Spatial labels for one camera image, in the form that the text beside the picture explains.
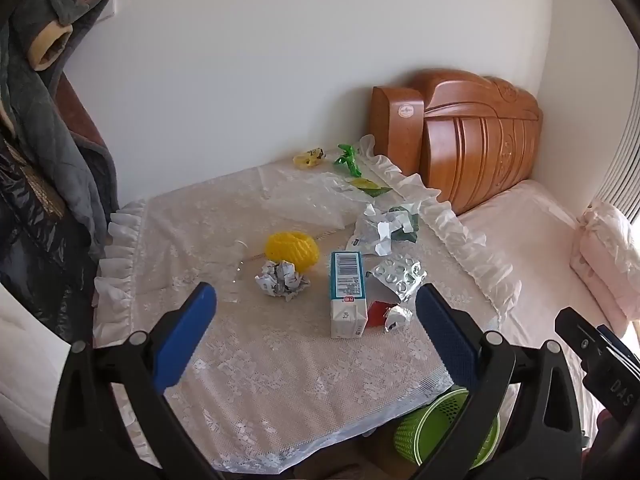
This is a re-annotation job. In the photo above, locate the yellow printed wrapper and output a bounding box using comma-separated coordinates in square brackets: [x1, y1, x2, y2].
[293, 147, 326, 168]

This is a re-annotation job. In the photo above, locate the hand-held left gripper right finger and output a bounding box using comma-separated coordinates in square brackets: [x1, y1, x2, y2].
[414, 282, 583, 480]

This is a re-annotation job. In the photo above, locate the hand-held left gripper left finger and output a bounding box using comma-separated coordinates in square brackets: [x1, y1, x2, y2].
[48, 281, 228, 480]

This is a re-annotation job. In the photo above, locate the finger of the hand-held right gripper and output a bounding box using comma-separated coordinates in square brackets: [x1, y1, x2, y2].
[596, 324, 640, 362]
[555, 306, 640, 426]

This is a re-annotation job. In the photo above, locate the silver pill blister pack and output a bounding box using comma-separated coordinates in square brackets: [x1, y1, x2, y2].
[367, 254, 428, 306]

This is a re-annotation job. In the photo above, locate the brown garment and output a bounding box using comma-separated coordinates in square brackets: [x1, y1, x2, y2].
[55, 72, 121, 211]

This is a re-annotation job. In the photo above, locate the red foil wrapper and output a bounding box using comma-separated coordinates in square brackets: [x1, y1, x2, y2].
[366, 300, 413, 335]

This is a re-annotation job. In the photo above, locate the black shiny jacket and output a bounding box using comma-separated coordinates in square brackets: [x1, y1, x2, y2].
[0, 130, 101, 346]

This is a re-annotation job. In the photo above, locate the pink bed sheet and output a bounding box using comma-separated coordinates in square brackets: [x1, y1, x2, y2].
[457, 179, 640, 441]

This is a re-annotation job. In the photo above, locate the pink pillow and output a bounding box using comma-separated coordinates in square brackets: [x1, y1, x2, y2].
[570, 200, 640, 321]

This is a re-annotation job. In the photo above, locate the bright green plastic wrapper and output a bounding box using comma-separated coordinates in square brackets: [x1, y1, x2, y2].
[334, 144, 362, 177]

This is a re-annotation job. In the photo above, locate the carved wooden headboard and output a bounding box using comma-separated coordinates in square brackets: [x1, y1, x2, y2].
[410, 69, 544, 216]

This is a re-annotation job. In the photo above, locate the wooden panel with round sticker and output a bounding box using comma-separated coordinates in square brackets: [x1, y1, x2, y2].
[371, 86, 426, 177]

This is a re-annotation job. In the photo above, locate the clear plastic cup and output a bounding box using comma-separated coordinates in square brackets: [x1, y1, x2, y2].
[200, 240, 248, 306]

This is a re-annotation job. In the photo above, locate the green and yellow wrapper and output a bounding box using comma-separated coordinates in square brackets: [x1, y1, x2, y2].
[348, 177, 393, 197]

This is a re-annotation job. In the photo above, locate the green plastic wastebasket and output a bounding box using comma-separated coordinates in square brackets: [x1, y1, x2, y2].
[393, 386, 501, 468]

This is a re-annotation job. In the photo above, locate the white cloth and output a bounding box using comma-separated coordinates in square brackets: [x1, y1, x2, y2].
[0, 280, 73, 480]

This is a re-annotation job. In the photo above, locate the crumpled printed paper ball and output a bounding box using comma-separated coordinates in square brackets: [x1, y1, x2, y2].
[254, 260, 311, 303]

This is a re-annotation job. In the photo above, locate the grey quilted coat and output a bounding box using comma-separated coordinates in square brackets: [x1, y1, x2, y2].
[0, 0, 121, 261]

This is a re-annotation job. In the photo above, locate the yellow foam fruit net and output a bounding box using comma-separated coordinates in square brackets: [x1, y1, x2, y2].
[265, 231, 320, 273]

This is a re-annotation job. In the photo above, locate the white plastic bag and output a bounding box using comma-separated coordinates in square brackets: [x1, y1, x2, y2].
[346, 202, 421, 257]

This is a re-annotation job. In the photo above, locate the white and blue carton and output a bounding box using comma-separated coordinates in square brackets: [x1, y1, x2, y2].
[329, 251, 369, 339]

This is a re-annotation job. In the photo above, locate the white ribbed radiator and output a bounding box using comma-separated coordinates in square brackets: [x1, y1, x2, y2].
[592, 35, 640, 221]

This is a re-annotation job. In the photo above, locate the beige cuff ring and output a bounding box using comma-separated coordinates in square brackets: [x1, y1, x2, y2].
[27, 24, 73, 71]

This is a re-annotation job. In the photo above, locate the clear air cushion plastic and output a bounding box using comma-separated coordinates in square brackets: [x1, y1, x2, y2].
[260, 171, 373, 231]

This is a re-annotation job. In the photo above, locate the dark green wrapper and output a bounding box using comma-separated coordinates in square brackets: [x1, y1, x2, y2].
[390, 207, 421, 242]

